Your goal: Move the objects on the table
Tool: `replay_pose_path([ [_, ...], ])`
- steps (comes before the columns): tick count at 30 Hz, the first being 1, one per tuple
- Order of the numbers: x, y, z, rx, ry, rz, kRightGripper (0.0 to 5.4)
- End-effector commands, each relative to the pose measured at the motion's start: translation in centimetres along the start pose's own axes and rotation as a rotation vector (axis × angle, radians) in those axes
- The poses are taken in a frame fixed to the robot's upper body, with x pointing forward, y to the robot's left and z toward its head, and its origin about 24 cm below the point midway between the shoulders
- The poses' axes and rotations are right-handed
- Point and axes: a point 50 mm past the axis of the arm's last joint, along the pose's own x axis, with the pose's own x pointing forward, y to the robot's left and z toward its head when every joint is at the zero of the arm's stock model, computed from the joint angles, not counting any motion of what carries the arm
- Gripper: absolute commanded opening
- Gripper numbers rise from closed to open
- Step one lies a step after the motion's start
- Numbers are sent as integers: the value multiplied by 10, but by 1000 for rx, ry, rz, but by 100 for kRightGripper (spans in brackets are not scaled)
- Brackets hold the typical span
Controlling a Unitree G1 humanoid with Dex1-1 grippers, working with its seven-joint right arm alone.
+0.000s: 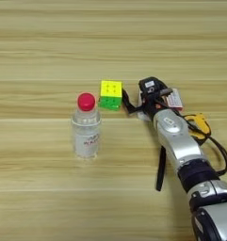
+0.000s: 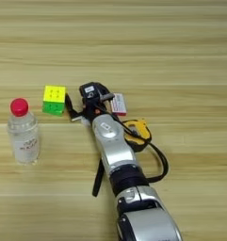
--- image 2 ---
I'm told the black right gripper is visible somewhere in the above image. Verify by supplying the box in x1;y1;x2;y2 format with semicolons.
65;92;117;125

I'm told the small red white box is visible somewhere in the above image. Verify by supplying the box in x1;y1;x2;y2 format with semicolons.
109;92;128;117

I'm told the clear bottle with red cap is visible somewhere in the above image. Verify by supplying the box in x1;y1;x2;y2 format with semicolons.
7;97;41;166

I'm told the yellow black tape measure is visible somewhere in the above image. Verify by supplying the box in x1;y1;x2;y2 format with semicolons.
91;118;153;198

